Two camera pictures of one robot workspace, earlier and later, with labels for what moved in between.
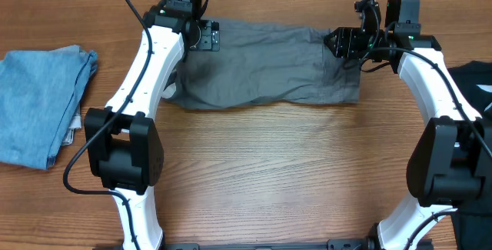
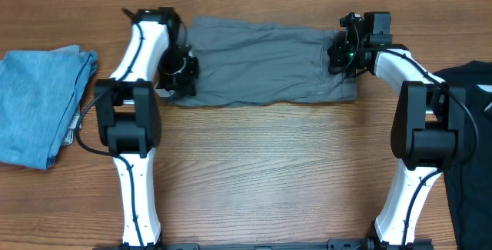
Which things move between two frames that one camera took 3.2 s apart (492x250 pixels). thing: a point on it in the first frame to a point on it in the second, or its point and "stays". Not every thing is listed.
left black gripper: x=210 y=40 to x=181 y=85
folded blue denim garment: x=39 y=89 stays
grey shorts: x=261 y=64 stays
